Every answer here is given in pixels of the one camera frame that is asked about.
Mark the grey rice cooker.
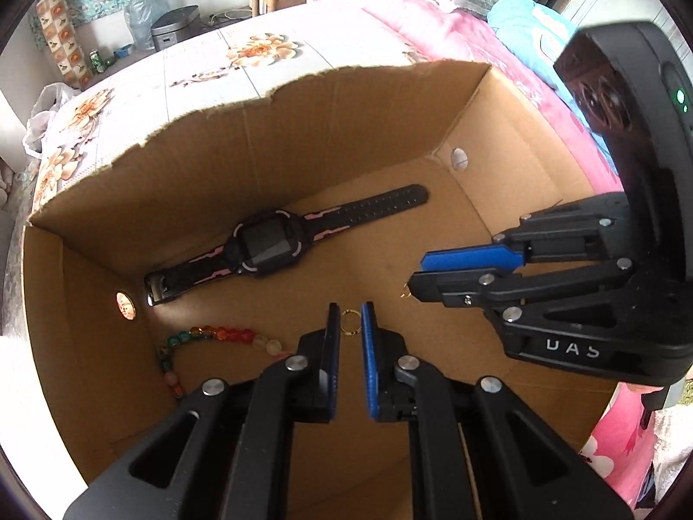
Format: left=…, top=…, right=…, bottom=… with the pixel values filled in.
left=150, top=5, right=201, bottom=52

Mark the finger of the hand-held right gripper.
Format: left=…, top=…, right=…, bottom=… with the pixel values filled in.
left=407, top=257, right=651, bottom=332
left=419, top=192, right=631, bottom=277

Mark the black and pink wristwatch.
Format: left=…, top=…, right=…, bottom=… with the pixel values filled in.
left=143, top=184, right=430, bottom=307

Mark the white fluffy blanket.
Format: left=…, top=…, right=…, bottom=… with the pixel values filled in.
left=650, top=406, right=693, bottom=499

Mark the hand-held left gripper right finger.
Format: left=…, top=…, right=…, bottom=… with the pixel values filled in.
left=360, top=301, right=634, bottom=520

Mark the clear plastic bag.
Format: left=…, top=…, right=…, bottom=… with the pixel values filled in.
left=124, top=0, right=163, bottom=52

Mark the white plastic bag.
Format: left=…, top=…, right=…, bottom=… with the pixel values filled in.
left=22, top=82, right=82, bottom=160

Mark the pink floral blanket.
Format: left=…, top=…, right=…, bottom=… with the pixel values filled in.
left=300, top=0, right=693, bottom=504

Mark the brown cardboard box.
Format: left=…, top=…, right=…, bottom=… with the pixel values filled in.
left=22, top=62, right=629, bottom=520

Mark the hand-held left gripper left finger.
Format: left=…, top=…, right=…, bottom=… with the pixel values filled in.
left=62, top=303, right=342, bottom=520

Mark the orange patterned roll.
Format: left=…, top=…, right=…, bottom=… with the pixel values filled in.
left=35, top=0, right=94, bottom=88

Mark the white cable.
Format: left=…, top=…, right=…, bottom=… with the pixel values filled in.
left=203, top=8, right=253, bottom=25

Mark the multicolour bead bracelet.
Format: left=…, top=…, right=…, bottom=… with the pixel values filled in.
left=157, top=325, right=293, bottom=402

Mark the blue garment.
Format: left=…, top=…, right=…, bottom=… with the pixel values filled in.
left=487, top=0, right=586, bottom=90

